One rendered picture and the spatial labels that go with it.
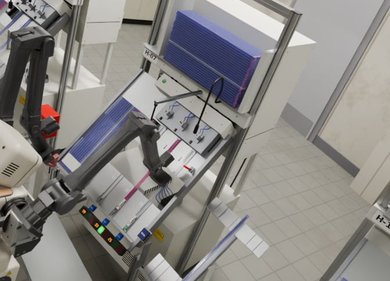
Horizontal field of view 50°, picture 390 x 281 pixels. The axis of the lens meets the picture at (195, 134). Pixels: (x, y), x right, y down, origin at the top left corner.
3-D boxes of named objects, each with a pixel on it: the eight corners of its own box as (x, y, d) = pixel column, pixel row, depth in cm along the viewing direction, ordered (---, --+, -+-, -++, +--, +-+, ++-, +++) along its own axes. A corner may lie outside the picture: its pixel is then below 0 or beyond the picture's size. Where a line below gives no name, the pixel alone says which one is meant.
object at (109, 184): (136, 242, 206) (134, 241, 203) (60, 164, 235) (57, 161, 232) (162, 212, 208) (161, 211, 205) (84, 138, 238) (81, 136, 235)
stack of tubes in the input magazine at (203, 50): (234, 108, 203) (256, 58, 189) (162, 57, 226) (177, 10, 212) (248, 104, 212) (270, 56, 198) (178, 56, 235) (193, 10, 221)
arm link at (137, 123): (135, 100, 146) (154, 118, 143) (143, 114, 159) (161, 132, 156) (36, 192, 138) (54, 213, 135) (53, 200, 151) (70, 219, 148)
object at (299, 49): (180, 277, 286) (288, 46, 198) (116, 212, 317) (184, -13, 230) (237, 238, 335) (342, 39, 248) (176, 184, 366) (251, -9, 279)
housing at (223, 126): (226, 144, 217) (220, 134, 205) (162, 96, 239) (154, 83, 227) (236, 133, 218) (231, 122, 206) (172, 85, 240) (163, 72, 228)
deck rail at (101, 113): (61, 166, 237) (55, 163, 232) (59, 164, 238) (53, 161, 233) (147, 75, 246) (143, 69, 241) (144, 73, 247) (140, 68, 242)
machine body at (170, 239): (145, 303, 262) (173, 234, 230) (79, 229, 293) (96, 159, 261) (209, 257, 309) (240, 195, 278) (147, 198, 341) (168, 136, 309)
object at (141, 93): (188, 186, 213) (185, 183, 208) (108, 116, 242) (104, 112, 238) (231, 137, 217) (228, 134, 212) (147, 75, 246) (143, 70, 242)
